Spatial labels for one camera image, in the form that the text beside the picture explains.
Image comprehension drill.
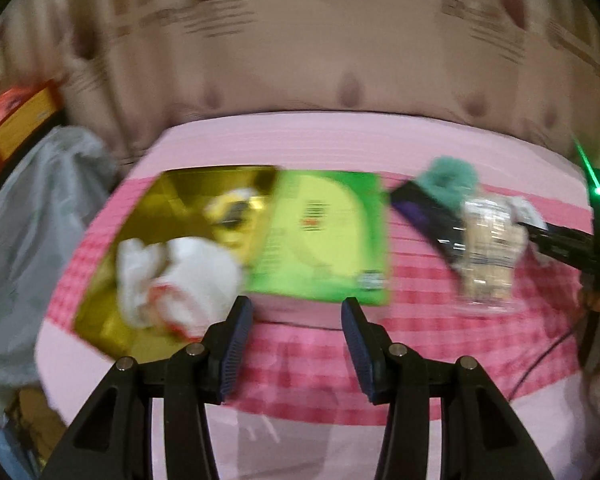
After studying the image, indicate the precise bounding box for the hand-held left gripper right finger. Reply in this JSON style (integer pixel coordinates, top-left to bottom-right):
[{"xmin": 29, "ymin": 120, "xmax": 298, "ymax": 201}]
[{"xmin": 341, "ymin": 296, "xmax": 556, "ymax": 480}]

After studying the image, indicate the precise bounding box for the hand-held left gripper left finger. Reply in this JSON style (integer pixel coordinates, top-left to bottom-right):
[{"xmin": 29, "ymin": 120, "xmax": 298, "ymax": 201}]
[{"xmin": 42, "ymin": 296, "xmax": 255, "ymax": 480}]

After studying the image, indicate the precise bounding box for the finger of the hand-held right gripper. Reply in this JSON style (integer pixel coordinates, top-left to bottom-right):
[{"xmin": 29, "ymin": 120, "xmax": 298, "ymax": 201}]
[{"xmin": 516, "ymin": 220, "xmax": 598, "ymax": 268}]

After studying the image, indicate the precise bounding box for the white knitted glove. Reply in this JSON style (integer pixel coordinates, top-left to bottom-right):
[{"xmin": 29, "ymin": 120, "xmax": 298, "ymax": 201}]
[{"xmin": 116, "ymin": 235, "xmax": 246, "ymax": 343}]

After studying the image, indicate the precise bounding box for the green tissue box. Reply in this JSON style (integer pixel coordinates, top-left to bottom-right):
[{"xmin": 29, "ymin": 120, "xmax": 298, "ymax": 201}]
[{"xmin": 242, "ymin": 170, "xmax": 392, "ymax": 307}]

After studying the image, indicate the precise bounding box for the teal fluffy cloth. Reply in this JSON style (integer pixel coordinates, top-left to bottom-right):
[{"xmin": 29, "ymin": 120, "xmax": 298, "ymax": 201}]
[{"xmin": 414, "ymin": 156, "xmax": 481, "ymax": 206}]

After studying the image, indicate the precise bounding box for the black and purple box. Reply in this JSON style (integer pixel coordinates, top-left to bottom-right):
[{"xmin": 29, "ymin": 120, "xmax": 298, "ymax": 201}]
[{"xmin": 390, "ymin": 180, "xmax": 468, "ymax": 273}]

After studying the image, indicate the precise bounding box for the red and gold tin box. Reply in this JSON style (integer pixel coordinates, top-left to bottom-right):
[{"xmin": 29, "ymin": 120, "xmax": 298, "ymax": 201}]
[{"xmin": 72, "ymin": 165, "xmax": 281, "ymax": 361}]

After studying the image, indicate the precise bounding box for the pink checkered blanket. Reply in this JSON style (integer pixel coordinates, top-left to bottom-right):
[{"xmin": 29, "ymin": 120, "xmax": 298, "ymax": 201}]
[{"xmin": 32, "ymin": 110, "xmax": 600, "ymax": 480}]

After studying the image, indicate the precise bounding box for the grey plastic bag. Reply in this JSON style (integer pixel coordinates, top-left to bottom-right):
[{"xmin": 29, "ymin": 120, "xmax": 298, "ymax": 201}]
[{"xmin": 0, "ymin": 125, "xmax": 121, "ymax": 426}]

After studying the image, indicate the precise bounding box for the beige leaf print curtain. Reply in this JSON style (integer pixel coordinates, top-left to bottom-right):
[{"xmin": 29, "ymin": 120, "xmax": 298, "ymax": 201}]
[{"xmin": 0, "ymin": 0, "xmax": 600, "ymax": 176}]

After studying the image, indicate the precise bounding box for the yellow cardboard box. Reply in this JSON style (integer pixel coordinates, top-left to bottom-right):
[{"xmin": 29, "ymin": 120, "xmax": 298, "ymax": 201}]
[{"xmin": 0, "ymin": 82, "xmax": 63, "ymax": 158}]

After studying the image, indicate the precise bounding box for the red snack bag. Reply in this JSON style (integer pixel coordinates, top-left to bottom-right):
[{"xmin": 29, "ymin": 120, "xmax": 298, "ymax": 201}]
[{"xmin": 0, "ymin": 85, "xmax": 31, "ymax": 126}]

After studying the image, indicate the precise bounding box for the black cable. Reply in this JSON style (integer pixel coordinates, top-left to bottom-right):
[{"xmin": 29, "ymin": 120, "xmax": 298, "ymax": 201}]
[{"xmin": 507, "ymin": 305, "xmax": 588, "ymax": 403}]

